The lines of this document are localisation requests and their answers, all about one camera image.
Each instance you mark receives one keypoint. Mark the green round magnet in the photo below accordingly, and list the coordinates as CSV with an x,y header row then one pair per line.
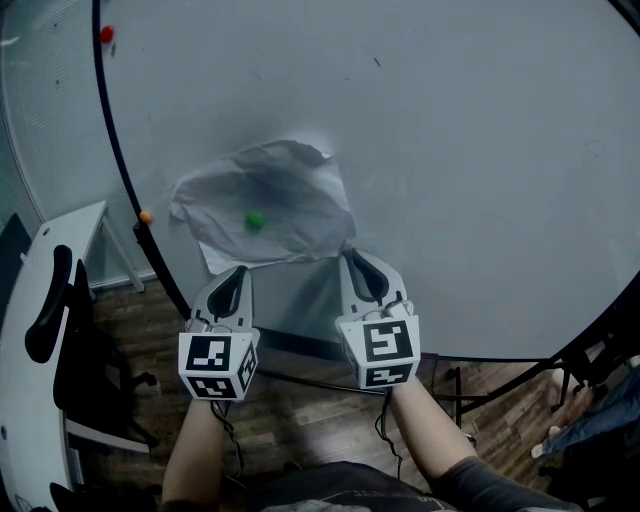
x,y
255,220

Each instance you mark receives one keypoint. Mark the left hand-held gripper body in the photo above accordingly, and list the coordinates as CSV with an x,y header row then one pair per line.
x,y
207,352

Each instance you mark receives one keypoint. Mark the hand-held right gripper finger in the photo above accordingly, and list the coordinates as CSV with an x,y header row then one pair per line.
x,y
346,295
397,285

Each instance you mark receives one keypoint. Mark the person's left forearm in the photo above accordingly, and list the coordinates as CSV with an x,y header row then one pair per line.
x,y
192,450

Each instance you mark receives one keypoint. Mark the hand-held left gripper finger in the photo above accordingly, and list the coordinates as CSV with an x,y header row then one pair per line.
x,y
248,305
200,307

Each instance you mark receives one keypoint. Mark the white desk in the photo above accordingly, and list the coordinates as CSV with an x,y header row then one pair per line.
x,y
25,400

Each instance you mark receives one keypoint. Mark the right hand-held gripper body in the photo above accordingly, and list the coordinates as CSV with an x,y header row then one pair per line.
x,y
390,342

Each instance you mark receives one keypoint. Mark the white paper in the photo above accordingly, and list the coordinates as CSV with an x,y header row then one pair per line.
x,y
290,200

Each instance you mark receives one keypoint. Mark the black monitor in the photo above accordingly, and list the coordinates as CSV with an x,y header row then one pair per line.
x,y
12,260

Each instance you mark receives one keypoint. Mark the person's dark shirt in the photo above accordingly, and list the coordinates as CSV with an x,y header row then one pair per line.
x,y
350,490

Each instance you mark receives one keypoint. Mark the red round magnet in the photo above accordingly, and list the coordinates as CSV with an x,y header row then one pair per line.
x,y
106,34

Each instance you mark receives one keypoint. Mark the orange round magnet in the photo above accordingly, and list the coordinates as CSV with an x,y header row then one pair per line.
x,y
145,216

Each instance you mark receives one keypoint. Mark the black office chair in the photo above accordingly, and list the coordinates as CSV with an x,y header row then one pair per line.
x,y
100,500
85,360
600,480

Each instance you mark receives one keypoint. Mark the black-framed whiteboard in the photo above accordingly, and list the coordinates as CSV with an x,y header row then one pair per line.
x,y
450,175

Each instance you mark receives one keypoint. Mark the person's right forearm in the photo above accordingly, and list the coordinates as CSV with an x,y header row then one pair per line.
x,y
430,435

